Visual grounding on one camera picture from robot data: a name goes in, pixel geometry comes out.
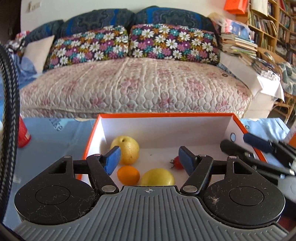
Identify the red soda can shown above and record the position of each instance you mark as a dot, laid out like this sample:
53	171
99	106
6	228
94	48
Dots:
23	135

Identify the orange paper bag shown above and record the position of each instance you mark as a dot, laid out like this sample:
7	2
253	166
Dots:
234	5

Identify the black and white patterned cloth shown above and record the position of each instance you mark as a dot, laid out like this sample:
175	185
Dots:
17	42

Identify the blue patterned back cushion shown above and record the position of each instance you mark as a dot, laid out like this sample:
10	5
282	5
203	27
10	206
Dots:
44	31
173	16
97	19

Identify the floral cushion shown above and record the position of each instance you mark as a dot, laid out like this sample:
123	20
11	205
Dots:
87	48
173	42

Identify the yellow lemon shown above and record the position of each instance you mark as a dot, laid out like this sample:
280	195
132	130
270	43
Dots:
157	178

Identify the beige pillow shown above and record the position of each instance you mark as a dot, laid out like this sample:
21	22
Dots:
38	52

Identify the orange cardboard box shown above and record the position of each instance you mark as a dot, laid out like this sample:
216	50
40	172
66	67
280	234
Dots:
161	129

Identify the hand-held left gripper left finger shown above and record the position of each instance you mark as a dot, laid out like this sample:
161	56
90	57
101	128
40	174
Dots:
113	160

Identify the leaf print chair cushion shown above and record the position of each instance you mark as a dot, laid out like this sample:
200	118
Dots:
289	76

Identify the blue striped blanket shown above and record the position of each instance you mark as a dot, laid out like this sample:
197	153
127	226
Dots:
27	69

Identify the white covered side table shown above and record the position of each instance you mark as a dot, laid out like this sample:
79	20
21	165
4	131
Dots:
254	85

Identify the orange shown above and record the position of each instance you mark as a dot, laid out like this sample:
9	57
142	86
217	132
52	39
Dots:
128	175

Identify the wicker chair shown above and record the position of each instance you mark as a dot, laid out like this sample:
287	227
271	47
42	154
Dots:
289	104

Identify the white wall switch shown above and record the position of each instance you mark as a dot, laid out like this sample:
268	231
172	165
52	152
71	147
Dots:
35	5

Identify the red cherry tomato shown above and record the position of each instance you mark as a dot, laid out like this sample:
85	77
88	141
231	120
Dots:
175	162

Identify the small boxes on side table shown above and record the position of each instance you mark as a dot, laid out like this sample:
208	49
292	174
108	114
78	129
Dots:
266	68

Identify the wooden bookshelf with books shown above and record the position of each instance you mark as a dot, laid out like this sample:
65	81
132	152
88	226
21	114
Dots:
272	23

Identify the sofa with quilted cover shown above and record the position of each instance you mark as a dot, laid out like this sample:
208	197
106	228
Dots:
138	90

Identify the blue printed tablecloth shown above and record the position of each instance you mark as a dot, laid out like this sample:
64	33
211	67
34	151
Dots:
57	139

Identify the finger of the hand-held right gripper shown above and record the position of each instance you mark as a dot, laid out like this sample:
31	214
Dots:
233	149
256	141

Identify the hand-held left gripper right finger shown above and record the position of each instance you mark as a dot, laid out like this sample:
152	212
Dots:
186	160

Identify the stack of books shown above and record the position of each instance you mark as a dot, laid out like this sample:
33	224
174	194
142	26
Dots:
238	41

